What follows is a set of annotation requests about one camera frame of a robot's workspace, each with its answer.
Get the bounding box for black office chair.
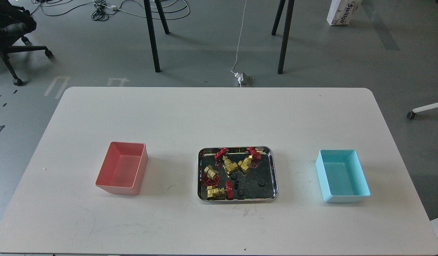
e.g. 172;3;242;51
0;5;53;86

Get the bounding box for stainless steel tray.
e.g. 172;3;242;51
197;146;279;203

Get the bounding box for white chair leg with caster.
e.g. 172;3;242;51
406;102;438;119

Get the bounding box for white cardboard box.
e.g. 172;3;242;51
326;0;362;26

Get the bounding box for pink plastic box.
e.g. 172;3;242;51
95;142;149;196

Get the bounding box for white power cable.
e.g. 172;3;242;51
230;0;248;76

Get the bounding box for light blue plastic box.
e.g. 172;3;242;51
315;149;371;203

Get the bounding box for tangled black floor cables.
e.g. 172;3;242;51
30;0;191;22

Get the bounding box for black table leg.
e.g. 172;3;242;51
278;0;294;74
143;0;161;73
271;0;286;36
154;0;170;34

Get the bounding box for brass valve red handle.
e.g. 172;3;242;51
214;148;239;176
202;165;220;187
237;147;262;176
206;181;234;200

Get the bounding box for grey floor socket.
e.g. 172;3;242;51
234;72;253;87

